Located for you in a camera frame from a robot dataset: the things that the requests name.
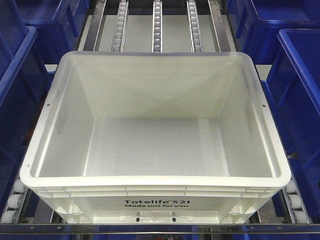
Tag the blue bin near right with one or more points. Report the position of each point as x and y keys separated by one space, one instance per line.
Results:
x=293 y=90

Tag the left side roller track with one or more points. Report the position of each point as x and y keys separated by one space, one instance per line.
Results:
x=13 y=209

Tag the white plastic tote bin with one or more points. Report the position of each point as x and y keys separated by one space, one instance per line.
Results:
x=182 y=138

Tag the middle roller track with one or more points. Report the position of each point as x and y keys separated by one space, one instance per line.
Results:
x=157 y=26

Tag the blue bin far left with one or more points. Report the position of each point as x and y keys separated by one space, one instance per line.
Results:
x=59 y=25

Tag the roller track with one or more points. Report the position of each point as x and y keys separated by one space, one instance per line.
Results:
x=295 y=205
x=13 y=209
x=196 y=45
x=157 y=26
x=118 y=41

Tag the blue bin near left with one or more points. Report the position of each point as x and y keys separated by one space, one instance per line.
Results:
x=22 y=88

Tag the right side roller track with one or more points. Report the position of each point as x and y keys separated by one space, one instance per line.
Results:
x=295 y=205

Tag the blue bin far right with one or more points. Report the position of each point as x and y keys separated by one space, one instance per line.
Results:
x=256 y=23

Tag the blue bin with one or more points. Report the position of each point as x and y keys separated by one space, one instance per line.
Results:
x=59 y=25
x=256 y=23
x=22 y=88
x=293 y=90

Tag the metal front shelf rail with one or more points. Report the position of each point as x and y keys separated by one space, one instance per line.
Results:
x=92 y=229

